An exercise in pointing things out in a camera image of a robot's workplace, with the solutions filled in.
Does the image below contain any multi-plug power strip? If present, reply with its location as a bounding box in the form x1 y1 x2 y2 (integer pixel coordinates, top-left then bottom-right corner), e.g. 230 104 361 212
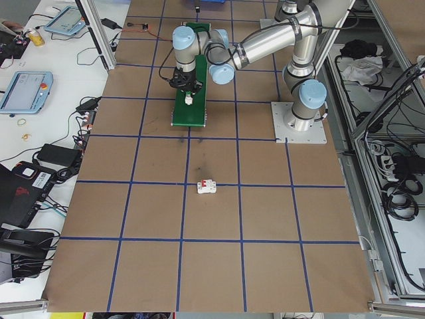
73 110 98 150

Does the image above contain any V-shaped metal bar frame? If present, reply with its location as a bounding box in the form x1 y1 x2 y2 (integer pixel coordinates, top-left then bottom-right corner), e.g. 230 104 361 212
318 0 425 302

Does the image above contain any black cable coil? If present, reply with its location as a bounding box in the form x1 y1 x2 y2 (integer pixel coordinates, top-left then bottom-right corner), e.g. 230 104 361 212
381 191 421 222

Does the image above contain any yellow drink can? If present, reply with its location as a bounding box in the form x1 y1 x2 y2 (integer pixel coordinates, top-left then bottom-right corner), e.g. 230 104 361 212
26 28 46 47

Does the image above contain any aluminium corner bar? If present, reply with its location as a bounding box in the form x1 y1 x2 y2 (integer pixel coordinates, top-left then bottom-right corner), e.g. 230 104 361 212
367 300 425 315
0 298 49 315

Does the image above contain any black crumpled cloth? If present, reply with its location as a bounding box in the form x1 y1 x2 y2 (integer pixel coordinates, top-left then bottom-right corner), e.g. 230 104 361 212
340 39 379 59

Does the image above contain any green belt conveyor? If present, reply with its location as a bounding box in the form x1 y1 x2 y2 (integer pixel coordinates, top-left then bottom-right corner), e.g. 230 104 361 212
171 21 213 128

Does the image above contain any large black power brick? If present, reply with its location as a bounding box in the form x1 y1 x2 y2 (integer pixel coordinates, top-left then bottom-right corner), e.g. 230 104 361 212
35 143 82 166

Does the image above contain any white power strip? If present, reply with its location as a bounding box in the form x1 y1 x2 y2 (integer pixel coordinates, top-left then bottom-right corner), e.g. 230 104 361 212
378 154 398 180

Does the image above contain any white crumpled cloth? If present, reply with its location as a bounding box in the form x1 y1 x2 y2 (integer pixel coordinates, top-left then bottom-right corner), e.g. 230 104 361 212
341 54 386 86

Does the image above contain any red black conveyor wire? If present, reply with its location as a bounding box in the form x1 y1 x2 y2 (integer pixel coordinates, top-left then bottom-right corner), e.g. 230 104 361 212
147 28 174 43

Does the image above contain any black case with red logo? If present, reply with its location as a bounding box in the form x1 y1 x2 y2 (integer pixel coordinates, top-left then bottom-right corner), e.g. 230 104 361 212
0 160 56 229

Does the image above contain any blue grey teach pendant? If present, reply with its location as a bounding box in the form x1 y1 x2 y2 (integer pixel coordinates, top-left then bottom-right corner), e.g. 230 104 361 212
0 71 54 116
44 5 86 36

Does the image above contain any aluminium profile post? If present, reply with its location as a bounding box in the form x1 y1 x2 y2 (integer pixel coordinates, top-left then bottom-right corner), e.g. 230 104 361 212
74 0 116 70

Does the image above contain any red white circuit breaker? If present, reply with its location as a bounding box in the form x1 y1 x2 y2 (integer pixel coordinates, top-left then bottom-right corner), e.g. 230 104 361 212
197 178 218 195

